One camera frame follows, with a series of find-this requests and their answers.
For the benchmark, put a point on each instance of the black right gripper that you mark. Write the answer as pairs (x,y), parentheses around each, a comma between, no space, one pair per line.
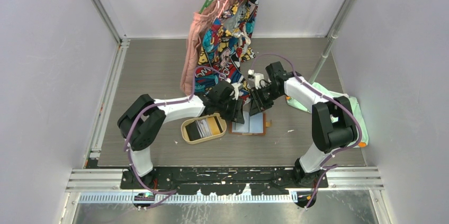
(257,104)

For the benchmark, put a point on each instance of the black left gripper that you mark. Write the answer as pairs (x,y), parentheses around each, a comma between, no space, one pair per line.
(236,114)

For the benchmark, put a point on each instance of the brown leather card holder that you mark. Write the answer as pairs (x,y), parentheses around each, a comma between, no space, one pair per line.
(255,125)

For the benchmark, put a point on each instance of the beige oval card tray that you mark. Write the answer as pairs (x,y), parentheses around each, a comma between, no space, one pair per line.
(185,136)

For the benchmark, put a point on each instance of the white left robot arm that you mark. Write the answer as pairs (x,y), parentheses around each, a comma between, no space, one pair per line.
(142,121)

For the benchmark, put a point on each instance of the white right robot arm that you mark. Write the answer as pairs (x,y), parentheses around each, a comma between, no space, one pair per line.
(333,125)

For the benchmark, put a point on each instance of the gold numbered credit card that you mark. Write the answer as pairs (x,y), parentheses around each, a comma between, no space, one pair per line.
(214,125)

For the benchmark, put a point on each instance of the stack of dark cards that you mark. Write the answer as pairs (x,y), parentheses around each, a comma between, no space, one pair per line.
(197,130)

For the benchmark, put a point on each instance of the colourful comic print shorts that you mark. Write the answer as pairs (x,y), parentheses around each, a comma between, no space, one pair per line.
(226,44)

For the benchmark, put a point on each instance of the pink hanging garment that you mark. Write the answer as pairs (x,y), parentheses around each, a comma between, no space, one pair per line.
(199,26)

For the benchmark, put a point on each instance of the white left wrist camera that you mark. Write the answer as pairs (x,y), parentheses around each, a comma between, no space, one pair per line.
(237,87)

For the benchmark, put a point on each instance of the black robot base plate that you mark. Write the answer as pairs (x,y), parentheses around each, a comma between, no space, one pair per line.
(228,180)

